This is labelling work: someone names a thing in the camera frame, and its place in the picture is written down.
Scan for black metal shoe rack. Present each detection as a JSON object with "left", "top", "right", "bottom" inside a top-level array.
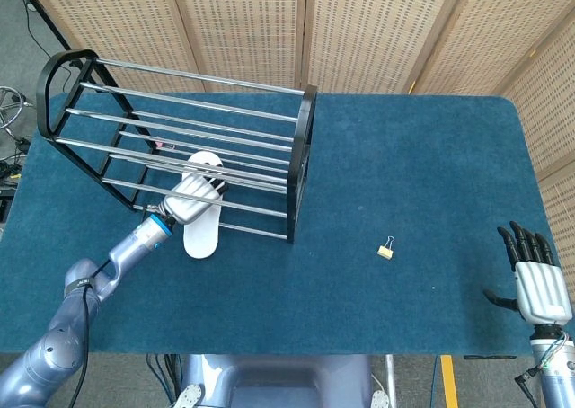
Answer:
[{"left": 35, "top": 48, "right": 319, "bottom": 245}]

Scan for cables under the robot torso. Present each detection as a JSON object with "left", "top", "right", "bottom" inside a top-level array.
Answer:
[{"left": 146, "top": 353, "right": 181, "bottom": 408}]

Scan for white table leg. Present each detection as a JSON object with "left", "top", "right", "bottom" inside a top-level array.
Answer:
[{"left": 385, "top": 354, "right": 399, "bottom": 404}]

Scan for black floor cables bundle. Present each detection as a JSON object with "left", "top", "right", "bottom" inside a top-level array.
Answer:
[{"left": 0, "top": 136, "right": 32, "bottom": 223}]

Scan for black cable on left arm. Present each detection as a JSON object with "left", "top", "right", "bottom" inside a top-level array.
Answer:
[{"left": 66, "top": 258, "right": 113, "bottom": 408}]

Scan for blue carpet table cover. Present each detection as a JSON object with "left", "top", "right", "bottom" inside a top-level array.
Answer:
[{"left": 0, "top": 93, "right": 558, "bottom": 358}]

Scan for yellow binder clip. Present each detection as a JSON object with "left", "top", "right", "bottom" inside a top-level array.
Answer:
[{"left": 376, "top": 235, "right": 396, "bottom": 261}]

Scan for yellow floor tape strip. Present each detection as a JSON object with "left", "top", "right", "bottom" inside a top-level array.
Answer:
[{"left": 441, "top": 355, "right": 460, "bottom": 408}]

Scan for chrome chair base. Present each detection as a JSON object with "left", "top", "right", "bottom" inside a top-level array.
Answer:
[{"left": 0, "top": 85, "right": 36, "bottom": 139}]

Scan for silver-blue robot torso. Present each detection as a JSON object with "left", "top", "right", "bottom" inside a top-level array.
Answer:
[{"left": 172, "top": 353, "right": 392, "bottom": 408}]

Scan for woven bamboo folding screen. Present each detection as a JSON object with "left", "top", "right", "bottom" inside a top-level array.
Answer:
[{"left": 20, "top": 0, "right": 575, "bottom": 265}]

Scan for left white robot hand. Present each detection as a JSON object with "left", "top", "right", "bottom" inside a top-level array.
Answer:
[{"left": 161, "top": 173, "right": 228, "bottom": 224}]

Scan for white slipper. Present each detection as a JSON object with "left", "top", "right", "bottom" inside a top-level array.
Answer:
[{"left": 181, "top": 150, "right": 225, "bottom": 261}]

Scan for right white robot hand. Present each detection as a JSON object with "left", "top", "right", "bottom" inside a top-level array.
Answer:
[{"left": 482, "top": 221, "right": 574, "bottom": 326}]

